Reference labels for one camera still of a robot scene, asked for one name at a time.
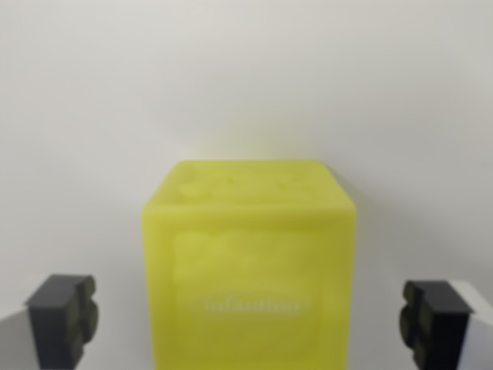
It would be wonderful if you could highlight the gripper grey right finger with black pad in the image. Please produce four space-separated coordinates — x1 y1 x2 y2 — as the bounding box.
397 279 493 370

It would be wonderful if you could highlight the gripper grey left finger with black pad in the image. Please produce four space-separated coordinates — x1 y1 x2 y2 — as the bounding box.
0 274 100 370

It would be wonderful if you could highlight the yellow translucent cube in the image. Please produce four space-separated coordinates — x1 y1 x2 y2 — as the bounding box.
141 159 357 370

